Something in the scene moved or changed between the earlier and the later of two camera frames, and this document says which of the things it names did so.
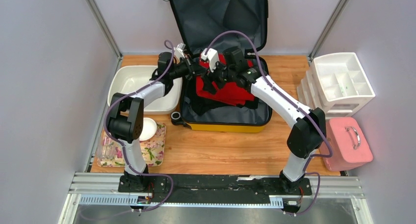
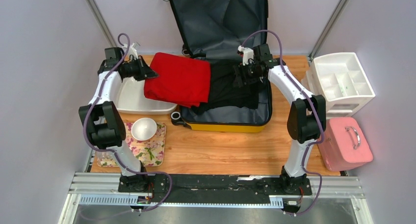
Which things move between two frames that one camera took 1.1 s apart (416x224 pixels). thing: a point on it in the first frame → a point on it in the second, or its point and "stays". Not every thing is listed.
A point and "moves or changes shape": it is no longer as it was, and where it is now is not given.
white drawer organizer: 337,84 stays
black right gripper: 212,76 → 241,70
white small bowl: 149,129 stays
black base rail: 215,188 stays
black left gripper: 193,69 → 144,71
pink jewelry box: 350,149 stays
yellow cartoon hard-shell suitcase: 208,19 stays
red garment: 228,93 moves or changes shape
